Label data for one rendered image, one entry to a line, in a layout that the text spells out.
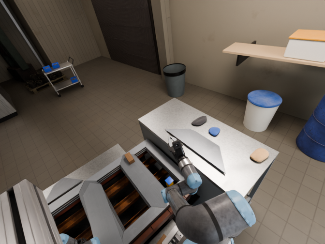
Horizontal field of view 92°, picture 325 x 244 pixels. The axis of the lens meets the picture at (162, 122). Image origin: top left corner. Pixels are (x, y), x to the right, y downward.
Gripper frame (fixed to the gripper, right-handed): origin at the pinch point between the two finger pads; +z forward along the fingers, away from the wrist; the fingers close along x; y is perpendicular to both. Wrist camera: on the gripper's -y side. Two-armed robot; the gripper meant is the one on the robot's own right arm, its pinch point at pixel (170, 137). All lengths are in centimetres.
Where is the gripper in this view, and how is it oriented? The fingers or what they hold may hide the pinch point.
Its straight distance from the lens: 106.4
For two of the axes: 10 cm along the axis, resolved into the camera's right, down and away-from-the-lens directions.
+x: 9.1, -4.2, 0.8
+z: -3.3, -5.9, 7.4
